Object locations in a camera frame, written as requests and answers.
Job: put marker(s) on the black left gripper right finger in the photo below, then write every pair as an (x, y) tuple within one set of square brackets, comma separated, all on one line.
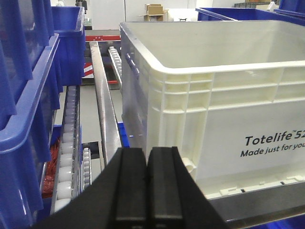
[(174, 199)]

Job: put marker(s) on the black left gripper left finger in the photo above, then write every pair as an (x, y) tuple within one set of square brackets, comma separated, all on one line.
[(115, 200)]

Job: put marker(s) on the white plastic tote crate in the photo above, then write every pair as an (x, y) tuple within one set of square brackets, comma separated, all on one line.
[(230, 95)]

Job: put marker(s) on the red items in bin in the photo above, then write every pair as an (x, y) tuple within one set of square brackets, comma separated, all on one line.
[(48, 183)]

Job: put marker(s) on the open cardboard box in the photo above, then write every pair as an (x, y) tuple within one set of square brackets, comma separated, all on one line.
[(154, 12)]

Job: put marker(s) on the white roller conveyor track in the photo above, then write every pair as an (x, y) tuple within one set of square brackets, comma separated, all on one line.
[(66, 183)]

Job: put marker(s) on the blue bin lower shelf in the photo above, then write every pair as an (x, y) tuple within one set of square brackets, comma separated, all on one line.
[(123, 135)]

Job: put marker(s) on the steel shelf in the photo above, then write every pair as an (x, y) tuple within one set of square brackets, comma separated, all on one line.
[(261, 206)]

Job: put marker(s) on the near blue stacked bin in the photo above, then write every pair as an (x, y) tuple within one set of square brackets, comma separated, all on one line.
[(25, 142)]

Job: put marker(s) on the blue stacked bin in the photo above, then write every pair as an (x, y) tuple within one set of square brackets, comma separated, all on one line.
[(25, 29), (25, 142)]

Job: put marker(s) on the far blue bin left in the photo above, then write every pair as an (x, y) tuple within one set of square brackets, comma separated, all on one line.
[(69, 24)]

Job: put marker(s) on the upper blue stacked bin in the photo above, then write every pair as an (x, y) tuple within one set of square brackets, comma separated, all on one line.
[(25, 29)]

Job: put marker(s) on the far blue bin right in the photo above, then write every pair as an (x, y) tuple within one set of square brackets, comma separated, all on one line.
[(289, 10)]

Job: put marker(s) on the steel shelf side rail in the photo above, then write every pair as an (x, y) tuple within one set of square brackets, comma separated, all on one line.
[(111, 140)]

